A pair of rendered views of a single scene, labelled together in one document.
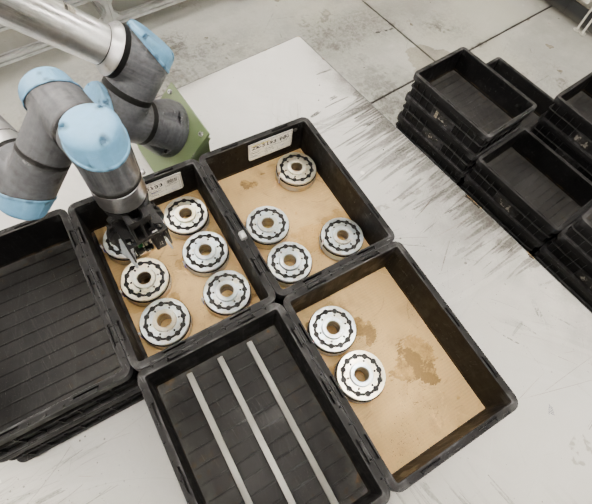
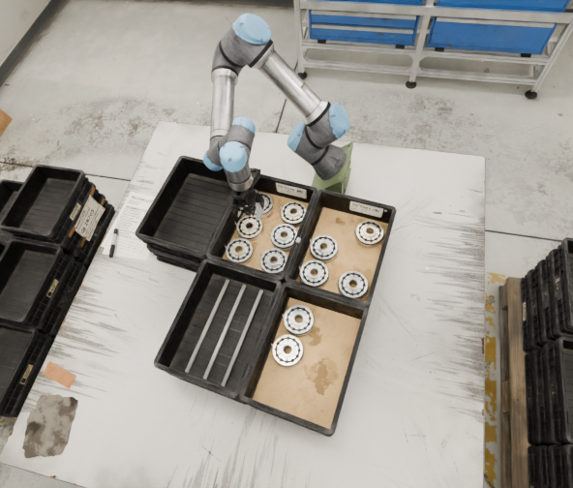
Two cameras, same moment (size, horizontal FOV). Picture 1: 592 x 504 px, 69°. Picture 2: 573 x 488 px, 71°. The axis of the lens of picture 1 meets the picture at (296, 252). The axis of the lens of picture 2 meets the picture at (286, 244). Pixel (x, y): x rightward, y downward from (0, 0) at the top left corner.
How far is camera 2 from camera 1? 0.69 m
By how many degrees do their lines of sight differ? 30
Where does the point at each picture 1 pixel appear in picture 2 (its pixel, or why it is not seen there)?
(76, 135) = (224, 152)
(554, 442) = not seen: outside the picture
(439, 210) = (451, 330)
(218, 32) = (485, 115)
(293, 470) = (224, 355)
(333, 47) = (572, 178)
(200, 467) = (196, 318)
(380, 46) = not seen: outside the picture
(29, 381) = (179, 230)
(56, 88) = (240, 130)
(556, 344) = (432, 470)
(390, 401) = (289, 376)
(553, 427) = not seen: outside the picture
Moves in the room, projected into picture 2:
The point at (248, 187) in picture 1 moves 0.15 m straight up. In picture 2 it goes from (338, 223) to (339, 201)
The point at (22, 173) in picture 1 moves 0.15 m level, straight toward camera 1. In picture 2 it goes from (214, 151) to (204, 190)
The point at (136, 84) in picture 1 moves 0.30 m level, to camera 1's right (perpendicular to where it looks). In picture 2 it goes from (316, 135) to (363, 190)
